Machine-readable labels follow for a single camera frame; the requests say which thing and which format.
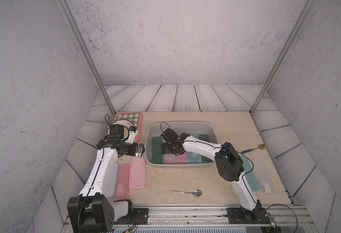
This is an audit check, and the dark green pencil case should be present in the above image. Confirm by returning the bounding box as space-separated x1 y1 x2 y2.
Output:
198 135 213 163
152 137 163 164

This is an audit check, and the green checkered cloth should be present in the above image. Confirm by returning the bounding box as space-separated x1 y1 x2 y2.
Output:
115 112 142 127

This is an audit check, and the pink plastic tray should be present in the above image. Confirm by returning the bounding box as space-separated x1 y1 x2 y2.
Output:
114 112 144 144

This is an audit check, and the aluminium front rail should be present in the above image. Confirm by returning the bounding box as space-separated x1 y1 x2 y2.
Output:
111 204 318 233

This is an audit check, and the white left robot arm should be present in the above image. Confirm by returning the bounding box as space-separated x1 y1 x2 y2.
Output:
67 124 145 233

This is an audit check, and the metal spoon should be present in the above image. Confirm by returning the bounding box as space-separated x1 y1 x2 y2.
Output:
169 189 202 197

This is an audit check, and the left aluminium frame post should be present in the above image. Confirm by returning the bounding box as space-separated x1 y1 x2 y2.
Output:
57 0 116 116

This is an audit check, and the right aluminium frame post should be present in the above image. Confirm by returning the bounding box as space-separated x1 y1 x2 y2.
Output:
249 0 316 116

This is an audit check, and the rose pink pencil case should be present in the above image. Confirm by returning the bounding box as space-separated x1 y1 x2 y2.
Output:
114 163 130 201

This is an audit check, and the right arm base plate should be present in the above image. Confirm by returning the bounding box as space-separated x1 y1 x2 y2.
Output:
225 207 272 225

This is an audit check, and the round patterned ceramic plate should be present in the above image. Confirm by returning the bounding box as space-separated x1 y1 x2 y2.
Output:
107 119 139 143

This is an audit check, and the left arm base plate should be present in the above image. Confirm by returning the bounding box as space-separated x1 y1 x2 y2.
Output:
114 208 149 225

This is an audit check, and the grey plastic storage box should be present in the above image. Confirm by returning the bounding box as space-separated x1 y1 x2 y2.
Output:
143 121 217 169

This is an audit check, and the light blue pencil case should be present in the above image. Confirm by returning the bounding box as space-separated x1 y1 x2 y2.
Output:
106 163 119 199

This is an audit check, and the clear case with label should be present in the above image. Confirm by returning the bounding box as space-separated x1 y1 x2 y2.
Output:
253 158 276 196

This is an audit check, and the teal pencil case with label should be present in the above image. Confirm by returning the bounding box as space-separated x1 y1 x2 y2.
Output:
187 151 200 164

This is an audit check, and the aluminium frame post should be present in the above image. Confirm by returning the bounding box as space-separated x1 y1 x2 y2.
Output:
57 0 116 116
249 0 316 116

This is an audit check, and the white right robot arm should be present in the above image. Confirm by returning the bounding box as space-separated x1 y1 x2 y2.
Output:
161 128 262 222

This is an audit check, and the translucent pink pencil case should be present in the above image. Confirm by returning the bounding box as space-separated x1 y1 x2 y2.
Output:
175 152 188 164

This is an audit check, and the light pink ridged pencil case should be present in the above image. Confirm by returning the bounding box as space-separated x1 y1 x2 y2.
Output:
129 156 146 190

